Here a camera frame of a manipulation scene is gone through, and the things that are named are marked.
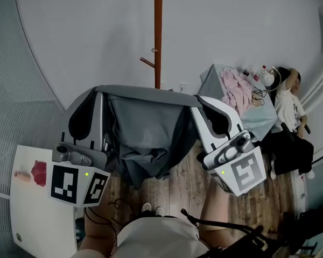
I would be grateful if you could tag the white wall pipes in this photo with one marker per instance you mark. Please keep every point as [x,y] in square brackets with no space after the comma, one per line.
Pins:
[320,87]

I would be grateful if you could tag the person's white shirt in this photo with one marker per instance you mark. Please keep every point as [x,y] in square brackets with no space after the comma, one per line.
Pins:
[156,238]

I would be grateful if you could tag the small beige item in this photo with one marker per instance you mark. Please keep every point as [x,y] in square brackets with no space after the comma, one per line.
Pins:
[22,176]

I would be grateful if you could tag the pink crumpled cloth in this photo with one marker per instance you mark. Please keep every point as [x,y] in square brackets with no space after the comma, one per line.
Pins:
[237,90]

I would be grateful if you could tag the table with light blue cloth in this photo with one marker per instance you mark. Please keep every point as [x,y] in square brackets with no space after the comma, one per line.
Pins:
[258,120]

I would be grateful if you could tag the red label bottle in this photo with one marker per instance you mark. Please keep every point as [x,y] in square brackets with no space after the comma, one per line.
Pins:
[259,73]

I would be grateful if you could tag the person's white shoe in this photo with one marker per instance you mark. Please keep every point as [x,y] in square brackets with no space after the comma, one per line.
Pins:
[146,207]
[159,211]

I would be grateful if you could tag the grey clothes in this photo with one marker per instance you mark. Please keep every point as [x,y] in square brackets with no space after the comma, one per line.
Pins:
[145,122]

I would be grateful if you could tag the white side table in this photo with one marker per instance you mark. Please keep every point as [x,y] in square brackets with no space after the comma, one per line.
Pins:
[43,219]

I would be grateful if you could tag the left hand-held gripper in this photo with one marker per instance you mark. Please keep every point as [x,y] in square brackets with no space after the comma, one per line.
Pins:
[67,181]

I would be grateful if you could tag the person's right forearm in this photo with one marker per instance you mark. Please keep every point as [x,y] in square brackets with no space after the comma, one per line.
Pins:
[215,214]

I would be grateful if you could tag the person's left white shoe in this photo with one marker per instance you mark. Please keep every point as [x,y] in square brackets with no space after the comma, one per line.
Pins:
[146,207]

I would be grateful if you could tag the person's right white shoe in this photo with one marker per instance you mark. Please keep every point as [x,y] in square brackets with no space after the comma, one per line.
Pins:
[159,211]

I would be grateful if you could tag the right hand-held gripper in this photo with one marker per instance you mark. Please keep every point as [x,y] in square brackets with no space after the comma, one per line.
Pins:
[245,171]

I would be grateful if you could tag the small dark bottle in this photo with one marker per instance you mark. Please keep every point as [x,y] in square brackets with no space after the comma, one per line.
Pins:
[246,72]

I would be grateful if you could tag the person's left forearm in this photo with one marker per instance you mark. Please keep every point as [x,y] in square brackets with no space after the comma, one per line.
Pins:
[97,224]

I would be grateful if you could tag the red crumpled item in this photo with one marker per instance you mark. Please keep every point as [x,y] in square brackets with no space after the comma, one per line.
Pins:
[39,173]

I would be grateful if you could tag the brown wooden coat stand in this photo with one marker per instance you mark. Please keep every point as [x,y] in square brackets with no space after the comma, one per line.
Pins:
[158,36]

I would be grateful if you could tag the round white desk lamp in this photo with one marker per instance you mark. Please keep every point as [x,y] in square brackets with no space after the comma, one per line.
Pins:
[267,79]

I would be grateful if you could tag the black equipment pack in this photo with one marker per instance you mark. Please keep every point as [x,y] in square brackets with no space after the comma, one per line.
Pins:
[293,230]

